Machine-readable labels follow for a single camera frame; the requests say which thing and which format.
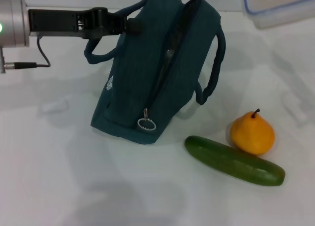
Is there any clear blue-rimmed food container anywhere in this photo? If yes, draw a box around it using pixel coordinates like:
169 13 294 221
243 0 315 30

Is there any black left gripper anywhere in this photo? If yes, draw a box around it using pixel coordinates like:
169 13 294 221
28 6 109 41

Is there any yellow pear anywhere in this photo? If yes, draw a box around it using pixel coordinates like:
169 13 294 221
230 108 276 156

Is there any dark teal insulated lunch bag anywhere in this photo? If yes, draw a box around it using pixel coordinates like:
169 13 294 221
84 0 226 145

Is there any grey left arm cable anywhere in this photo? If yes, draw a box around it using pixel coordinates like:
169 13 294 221
5 36 51 70

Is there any green cucumber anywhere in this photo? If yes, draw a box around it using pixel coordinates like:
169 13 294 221
184 135 286 187

